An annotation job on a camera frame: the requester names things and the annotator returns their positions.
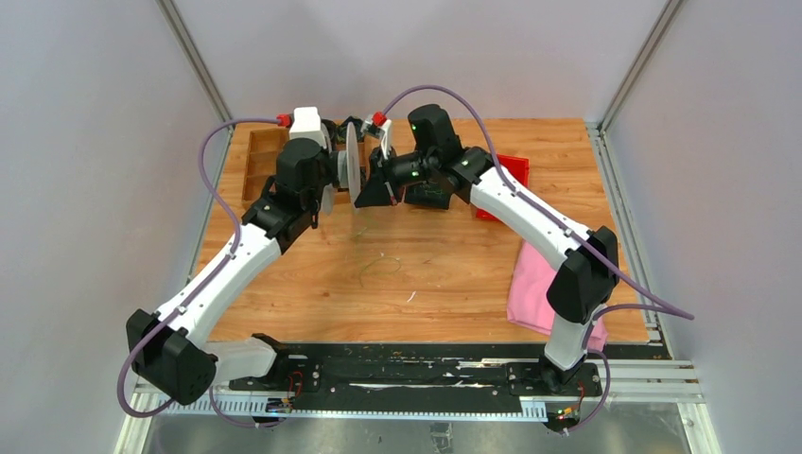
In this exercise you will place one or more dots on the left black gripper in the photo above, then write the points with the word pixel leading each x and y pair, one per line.
pixel 329 175

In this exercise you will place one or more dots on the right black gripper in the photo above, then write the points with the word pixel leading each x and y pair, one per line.
pixel 375 192

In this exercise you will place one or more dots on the grey filament spool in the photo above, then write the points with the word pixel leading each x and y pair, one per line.
pixel 344 137

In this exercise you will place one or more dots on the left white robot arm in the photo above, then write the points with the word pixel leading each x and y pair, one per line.
pixel 169 347

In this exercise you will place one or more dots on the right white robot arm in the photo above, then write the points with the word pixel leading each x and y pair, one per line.
pixel 585 261

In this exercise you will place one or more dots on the black plastic bin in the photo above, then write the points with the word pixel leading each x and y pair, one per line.
pixel 427 195

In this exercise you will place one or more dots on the wooden compartment tray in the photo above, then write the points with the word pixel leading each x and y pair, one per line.
pixel 263 148

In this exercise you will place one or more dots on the red plastic bin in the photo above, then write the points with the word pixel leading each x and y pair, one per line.
pixel 519 167

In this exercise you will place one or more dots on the pink cloth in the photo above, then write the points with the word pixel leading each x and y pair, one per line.
pixel 527 303

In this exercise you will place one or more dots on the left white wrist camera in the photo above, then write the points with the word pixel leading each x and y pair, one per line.
pixel 307 123

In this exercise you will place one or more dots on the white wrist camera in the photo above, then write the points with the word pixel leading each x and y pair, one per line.
pixel 307 123
pixel 383 133

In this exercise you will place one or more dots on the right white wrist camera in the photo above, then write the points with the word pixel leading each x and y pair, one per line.
pixel 383 133

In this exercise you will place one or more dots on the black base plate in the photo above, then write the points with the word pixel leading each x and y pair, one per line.
pixel 403 378

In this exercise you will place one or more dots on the aluminium frame rail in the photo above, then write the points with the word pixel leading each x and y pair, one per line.
pixel 693 411
pixel 211 156

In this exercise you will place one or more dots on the right aluminium frame rail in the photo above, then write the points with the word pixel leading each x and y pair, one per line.
pixel 693 411

